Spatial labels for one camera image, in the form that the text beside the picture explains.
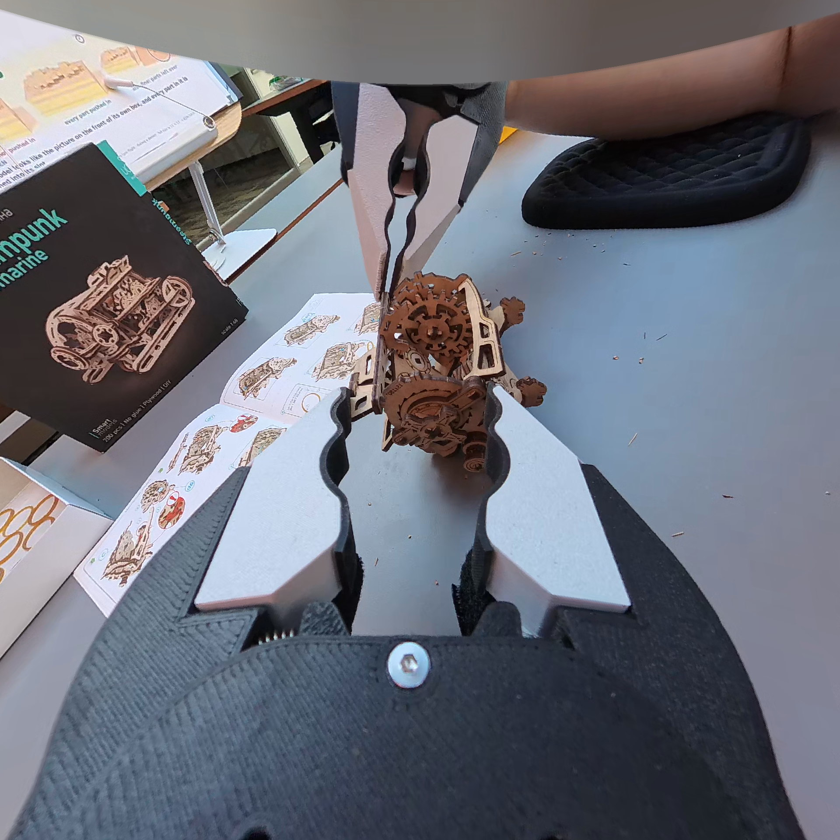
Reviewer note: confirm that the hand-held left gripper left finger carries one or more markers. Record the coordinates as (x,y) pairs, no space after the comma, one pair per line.
(282,518)

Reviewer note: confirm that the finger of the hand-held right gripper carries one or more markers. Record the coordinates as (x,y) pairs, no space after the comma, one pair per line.
(430,223)
(369,177)

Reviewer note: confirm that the black model kit box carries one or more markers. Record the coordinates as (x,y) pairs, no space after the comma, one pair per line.
(118,295)

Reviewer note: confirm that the illustrated instruction booklet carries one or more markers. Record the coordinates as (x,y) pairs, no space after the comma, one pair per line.
(275,387)

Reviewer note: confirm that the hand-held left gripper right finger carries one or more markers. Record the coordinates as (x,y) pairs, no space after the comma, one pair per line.
(551,525)

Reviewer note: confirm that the person's right forearm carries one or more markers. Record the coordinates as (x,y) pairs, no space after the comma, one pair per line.
(656,85)

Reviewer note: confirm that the wooden gear model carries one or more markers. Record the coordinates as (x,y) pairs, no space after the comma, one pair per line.
(436,367)

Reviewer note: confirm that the white tablet stand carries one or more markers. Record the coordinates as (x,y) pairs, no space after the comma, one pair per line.
(243,253)

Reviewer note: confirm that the white box with gold rings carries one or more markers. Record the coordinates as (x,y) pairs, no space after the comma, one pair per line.
(39,558)

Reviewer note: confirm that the black quilted pad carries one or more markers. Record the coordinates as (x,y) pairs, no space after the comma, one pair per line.
(669,174)

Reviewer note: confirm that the instruction sheet on stand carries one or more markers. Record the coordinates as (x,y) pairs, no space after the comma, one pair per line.
(79,105)

